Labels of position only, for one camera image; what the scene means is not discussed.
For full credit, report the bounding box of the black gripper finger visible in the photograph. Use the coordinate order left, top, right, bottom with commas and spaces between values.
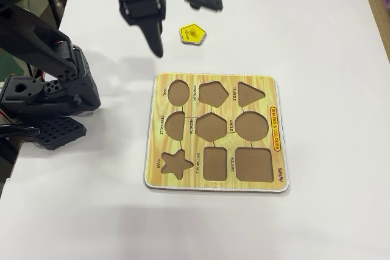
138, 21, 166, 59

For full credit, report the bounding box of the yellow pentagon puzzle piece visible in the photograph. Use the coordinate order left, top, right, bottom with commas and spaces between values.
178, 23, 207, 45

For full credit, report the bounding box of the wooden shape puzzle board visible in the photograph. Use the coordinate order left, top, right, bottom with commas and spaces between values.
142, 72, 290, 194

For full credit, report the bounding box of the glossy black table clamp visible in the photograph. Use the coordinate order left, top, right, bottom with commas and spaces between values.
0, 122, 41, 139

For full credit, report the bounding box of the light wooden edge strip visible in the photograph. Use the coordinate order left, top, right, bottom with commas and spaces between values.
356, 0, 390, 63

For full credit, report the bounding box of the black gridded base plate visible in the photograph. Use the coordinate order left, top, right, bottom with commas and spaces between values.
30, 116, 88, 152

